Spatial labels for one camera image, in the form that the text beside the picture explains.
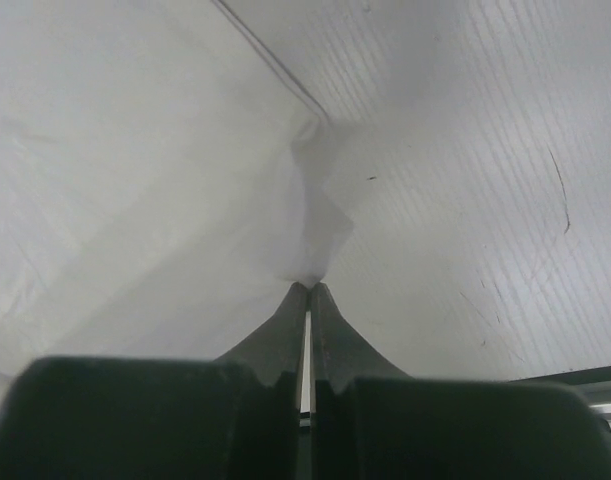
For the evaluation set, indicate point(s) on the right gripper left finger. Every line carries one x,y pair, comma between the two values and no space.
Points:
265,436

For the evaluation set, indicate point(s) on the white t shirt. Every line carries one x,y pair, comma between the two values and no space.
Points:
133,132

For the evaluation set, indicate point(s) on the aluminium rail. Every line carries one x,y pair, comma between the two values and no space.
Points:
594,385

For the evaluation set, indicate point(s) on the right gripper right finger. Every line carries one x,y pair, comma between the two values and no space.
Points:
340,355

